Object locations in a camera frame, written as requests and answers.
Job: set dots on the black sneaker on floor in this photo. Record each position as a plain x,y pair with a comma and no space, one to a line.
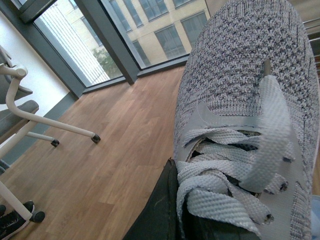
11,223

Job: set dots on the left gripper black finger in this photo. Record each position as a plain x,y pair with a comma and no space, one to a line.
158,219

